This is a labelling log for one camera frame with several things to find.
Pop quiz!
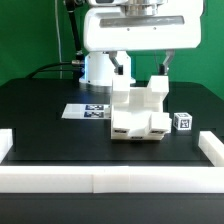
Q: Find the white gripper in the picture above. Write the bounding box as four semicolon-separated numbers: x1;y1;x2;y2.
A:
84;0;204;75

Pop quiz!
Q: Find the white chair back part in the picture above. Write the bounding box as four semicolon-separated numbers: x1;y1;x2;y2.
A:
110;75;169;113

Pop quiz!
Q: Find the white tagged cube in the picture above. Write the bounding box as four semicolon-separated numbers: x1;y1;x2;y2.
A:
173;112;192;130

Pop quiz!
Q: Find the white chair seat part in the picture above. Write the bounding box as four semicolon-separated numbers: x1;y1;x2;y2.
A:
111;112;166;141

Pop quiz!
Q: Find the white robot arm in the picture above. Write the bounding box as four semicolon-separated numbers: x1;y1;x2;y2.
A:
81;0;205;87

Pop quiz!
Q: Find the white fiducial marker sheet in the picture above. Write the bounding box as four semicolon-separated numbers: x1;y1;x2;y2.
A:
62;104;111;119

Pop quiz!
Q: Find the white right fence bar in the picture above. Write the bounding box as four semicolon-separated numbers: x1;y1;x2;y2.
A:
198;131;224;167

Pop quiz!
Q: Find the white fence bar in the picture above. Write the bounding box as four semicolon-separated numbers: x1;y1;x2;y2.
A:
198;131;224;167
0;166;224;193

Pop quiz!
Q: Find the white left fence block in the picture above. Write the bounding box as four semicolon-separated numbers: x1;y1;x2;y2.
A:
0;129;13;163

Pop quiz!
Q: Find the white front fence bar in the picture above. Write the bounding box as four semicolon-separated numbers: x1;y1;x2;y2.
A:
0;166;224;193

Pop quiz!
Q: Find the black cable bundle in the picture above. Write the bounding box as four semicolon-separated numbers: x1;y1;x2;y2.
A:
25;0;86;80

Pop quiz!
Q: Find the white thin cable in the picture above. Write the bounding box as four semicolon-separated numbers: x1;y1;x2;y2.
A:
54;0;64;63

